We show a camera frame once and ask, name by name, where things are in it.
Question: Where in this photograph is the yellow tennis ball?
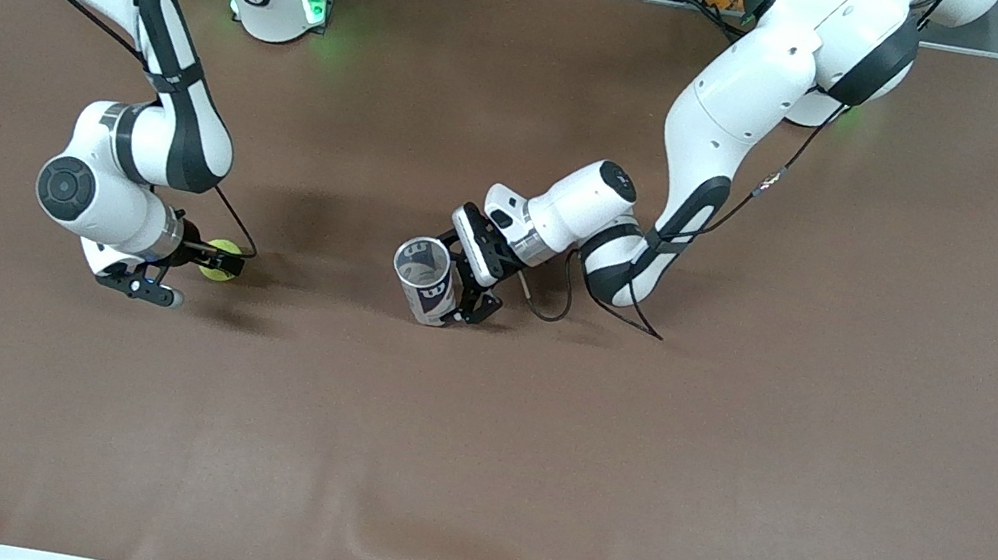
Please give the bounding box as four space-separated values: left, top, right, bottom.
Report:
195 235 249 286

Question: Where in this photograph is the Wilson tennis ball can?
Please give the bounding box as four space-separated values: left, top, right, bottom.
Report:
383 231 472 332

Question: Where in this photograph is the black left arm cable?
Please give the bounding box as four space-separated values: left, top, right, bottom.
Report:
508 0 947 378

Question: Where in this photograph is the brown table mat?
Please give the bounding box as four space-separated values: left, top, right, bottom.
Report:
0 0 998 560

